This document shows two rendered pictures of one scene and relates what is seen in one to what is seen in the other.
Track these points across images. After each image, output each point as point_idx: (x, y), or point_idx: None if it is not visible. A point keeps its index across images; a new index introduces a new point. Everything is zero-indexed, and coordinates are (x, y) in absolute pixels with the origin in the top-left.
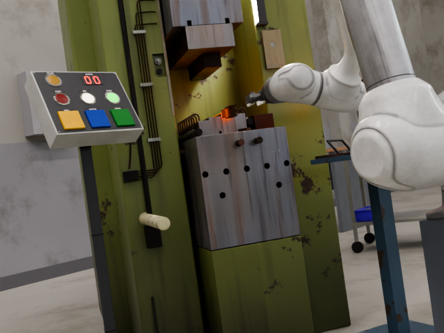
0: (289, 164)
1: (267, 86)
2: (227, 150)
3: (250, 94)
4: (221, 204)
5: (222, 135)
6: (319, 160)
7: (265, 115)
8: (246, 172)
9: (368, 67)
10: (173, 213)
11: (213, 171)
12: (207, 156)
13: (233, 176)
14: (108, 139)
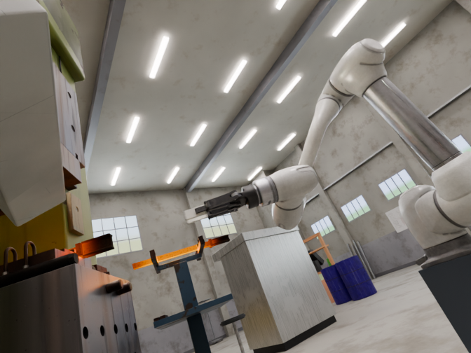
0: (137, 328)
1: (268, 183)
2: (101, 295)
3: (236, 192)
4: None
5: (96, 273)
6: (171, 318)
7: (103, 268)
8: (115, 335)
9: (451, 143)
10: None
11: (92, 328)
12: (85, 300)
13: (108, 340)
14: (29, 171)
